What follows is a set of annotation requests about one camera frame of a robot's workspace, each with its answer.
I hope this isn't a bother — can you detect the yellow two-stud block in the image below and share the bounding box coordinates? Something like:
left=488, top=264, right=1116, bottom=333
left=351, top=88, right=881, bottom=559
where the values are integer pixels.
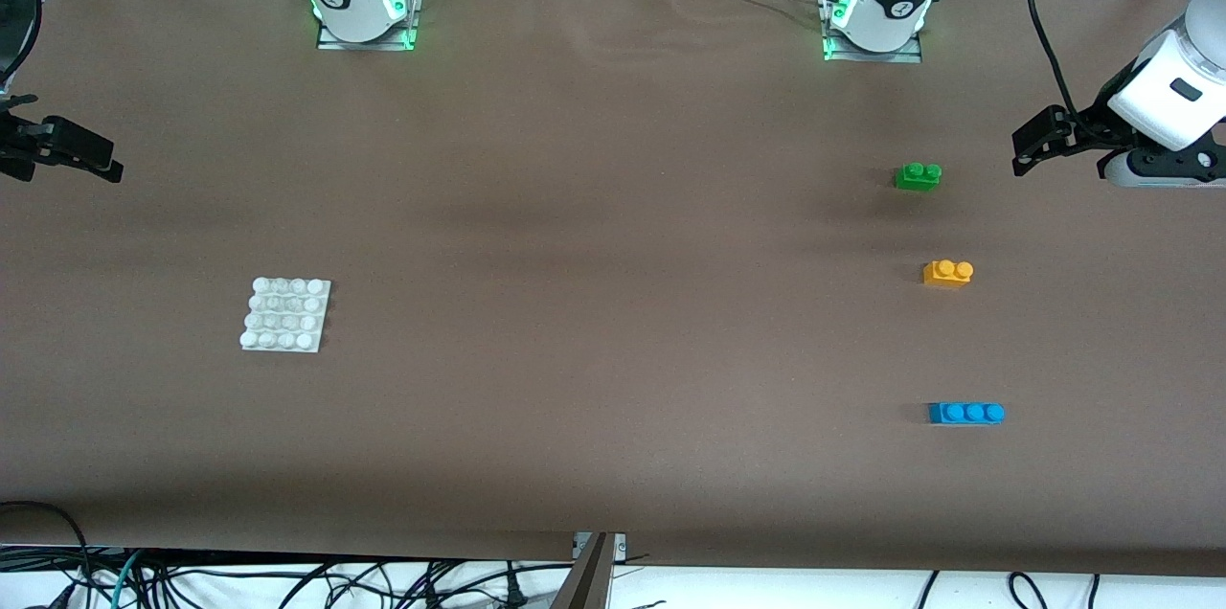
left=922, top=259, right=975, bottom=289

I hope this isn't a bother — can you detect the white studded base plate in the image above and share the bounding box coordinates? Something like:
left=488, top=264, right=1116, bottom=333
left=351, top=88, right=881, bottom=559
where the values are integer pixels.
left=239, top=277, right=332, bottom=354

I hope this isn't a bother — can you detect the blue three-stud block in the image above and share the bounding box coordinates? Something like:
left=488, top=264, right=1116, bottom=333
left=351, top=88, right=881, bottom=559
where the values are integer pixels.
left=927, top=401, right=1006, bottom=426

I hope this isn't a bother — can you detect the brown table cover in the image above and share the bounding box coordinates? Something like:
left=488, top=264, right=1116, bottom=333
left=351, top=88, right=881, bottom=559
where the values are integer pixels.
left=0, top=0, right=1226, bottom=579

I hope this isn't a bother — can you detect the aluminium profile beam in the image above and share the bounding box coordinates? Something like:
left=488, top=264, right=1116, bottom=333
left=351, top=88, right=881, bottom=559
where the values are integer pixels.
left=549, top=532, right=615, bottom=609

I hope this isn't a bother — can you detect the black hanging cable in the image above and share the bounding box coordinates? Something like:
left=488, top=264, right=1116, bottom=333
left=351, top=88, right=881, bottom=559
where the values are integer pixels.
left=0, top=0, right=45, bottom=89

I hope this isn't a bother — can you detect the black looping floor cable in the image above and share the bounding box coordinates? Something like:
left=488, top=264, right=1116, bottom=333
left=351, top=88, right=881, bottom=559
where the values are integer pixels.
left=0, top=501, right=94, bottom=609

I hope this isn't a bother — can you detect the teal floor cable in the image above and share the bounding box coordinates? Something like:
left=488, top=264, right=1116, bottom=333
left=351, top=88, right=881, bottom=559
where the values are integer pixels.
left=111, top=549, right=147, bottom=609

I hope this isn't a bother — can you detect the black floor cable loop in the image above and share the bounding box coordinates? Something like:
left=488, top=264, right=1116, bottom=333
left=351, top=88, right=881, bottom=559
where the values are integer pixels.
left=1007, top=572, right=1052, bottom=609

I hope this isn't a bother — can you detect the small metal table bracket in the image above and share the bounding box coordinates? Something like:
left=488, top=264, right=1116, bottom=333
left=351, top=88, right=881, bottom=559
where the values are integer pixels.
left=572, top=532, right=627, bottom=561

